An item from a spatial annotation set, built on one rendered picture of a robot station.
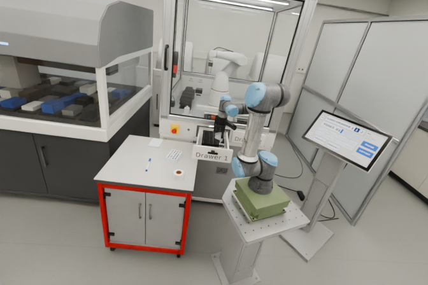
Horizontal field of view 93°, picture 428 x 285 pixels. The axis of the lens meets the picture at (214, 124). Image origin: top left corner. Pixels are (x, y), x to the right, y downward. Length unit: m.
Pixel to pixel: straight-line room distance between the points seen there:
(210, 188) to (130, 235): 0.83
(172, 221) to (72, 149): 1.02
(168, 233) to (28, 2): 1.77
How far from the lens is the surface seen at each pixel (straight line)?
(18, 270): 2.21
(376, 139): 1.88
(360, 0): 5.83
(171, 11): 1.63
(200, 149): 1.49
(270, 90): 0.98
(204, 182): 2.13
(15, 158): 2.41
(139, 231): 1.78
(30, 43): 1.76
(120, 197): 1.58
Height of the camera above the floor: 1.70
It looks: 25 degrees down
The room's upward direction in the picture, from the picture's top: 9 degrees clockwise
